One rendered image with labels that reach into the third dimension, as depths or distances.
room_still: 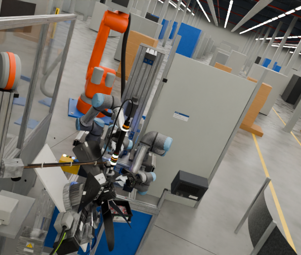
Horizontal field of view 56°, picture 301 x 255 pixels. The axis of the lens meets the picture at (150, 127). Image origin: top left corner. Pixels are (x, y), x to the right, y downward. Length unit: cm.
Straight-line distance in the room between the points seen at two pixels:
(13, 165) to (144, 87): 151
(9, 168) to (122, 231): 142
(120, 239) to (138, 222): 25
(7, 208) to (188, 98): 245
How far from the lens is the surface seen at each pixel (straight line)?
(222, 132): 389
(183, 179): 234
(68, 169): 235
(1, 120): 143
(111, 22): 572
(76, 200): 188
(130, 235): 275
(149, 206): 252
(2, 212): 199
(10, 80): 131
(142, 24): 1247
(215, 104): 373
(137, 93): 271
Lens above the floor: 230
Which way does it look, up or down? 21 degrees down
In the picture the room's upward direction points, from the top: 21 degrees clockwise
